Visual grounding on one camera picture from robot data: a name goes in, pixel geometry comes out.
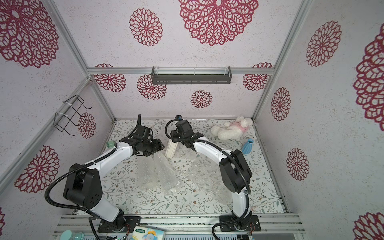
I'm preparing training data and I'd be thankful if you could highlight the white cream vase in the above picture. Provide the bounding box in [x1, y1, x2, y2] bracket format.
[165, 140, 179, 159]

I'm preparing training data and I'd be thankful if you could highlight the bubble wrap sheet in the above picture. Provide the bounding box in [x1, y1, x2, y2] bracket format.
[137, 156, 159, 190]

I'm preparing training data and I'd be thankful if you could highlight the bubble wrap around vase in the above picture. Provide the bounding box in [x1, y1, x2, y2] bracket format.
[153, 153, 232, 205]

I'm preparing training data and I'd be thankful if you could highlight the blue vase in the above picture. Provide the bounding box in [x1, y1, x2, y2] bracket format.
[242, 139, 254, 155]

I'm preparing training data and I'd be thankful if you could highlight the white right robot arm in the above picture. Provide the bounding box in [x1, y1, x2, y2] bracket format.
[165, 115, 253, 223]

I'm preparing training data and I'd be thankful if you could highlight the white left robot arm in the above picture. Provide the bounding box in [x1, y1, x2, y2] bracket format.
[45, 124, 165, 232]

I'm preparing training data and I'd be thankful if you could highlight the green small box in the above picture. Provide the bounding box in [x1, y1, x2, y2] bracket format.
[106, 141, 117, 149]

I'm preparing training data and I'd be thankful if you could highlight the white plush dog pink shirt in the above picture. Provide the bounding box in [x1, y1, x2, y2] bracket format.
[211, 117, 253, 140]

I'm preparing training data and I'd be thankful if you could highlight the tissue pack with cartoon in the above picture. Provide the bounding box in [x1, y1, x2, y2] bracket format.
[132, 226, 166, 240]

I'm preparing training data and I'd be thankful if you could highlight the teal bottle cap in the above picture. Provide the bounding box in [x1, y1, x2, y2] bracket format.
[60, 230, 85, 240]

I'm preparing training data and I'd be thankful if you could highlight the black wall shelf rack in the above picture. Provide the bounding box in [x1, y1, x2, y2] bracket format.
[151, 67, 233, 85]

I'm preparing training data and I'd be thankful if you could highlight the black wire wall basket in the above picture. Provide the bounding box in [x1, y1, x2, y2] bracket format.
[53, 95, 92, 136]

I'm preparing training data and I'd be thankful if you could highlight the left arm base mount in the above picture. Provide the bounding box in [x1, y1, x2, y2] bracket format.
[97, 209, 142, 233]

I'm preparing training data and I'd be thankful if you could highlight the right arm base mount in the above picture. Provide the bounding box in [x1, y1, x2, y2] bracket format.
[220, 214, 261, 232]

